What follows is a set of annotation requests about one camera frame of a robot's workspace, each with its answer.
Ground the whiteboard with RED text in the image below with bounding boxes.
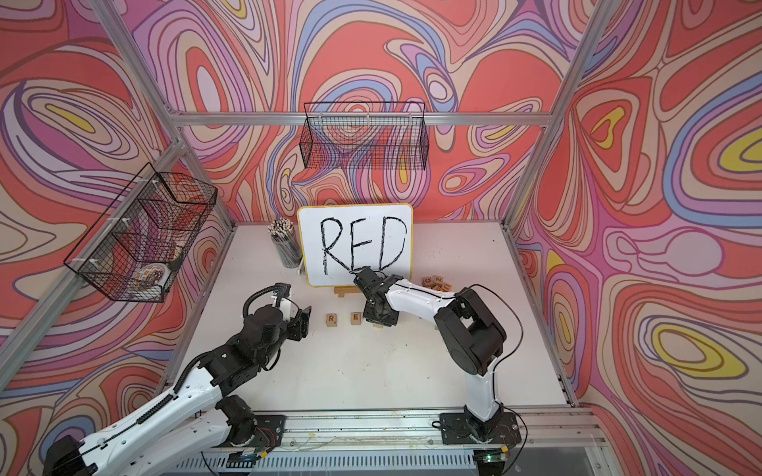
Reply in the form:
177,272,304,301
297,203,414,288

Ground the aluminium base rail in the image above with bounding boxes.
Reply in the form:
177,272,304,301
115,407,614,476

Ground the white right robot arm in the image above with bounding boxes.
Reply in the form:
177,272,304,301
353,267,522,448

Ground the black wire basket left wall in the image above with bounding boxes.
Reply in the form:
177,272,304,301
63,165,217,303

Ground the black wire basket wall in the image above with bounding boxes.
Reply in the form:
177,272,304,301
299,100,430,172
63,165,217,303

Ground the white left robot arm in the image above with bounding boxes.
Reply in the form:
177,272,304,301
43,283,312,475

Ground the wooden whiteboard stand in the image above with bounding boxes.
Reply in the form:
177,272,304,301
333,286,361,299

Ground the cup of pencils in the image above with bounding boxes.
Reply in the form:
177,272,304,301
268,218,303,269

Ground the round item in basket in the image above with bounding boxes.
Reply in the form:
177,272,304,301
130,263,169,294

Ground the black wire basket back wall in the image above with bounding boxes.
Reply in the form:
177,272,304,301
299,100,430,172

